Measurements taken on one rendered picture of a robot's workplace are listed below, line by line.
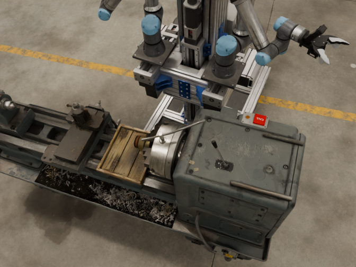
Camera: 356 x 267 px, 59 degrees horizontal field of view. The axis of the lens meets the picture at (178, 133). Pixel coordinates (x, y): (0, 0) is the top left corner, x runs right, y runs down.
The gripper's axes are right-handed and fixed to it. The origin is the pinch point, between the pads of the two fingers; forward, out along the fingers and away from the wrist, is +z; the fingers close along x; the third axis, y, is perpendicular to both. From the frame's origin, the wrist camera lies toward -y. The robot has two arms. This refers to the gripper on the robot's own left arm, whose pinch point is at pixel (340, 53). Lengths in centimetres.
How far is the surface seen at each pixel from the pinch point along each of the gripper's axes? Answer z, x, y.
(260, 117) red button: -13.6, 36.6, 26.7
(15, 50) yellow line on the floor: -330, 99, 146
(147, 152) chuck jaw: -49, 90, 36
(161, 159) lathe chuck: -36, 88, 28
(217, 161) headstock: -12, 71, 23
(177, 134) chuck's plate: -38, 74, 25
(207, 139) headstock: -25, 65, 24
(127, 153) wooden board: -68, 97, 57
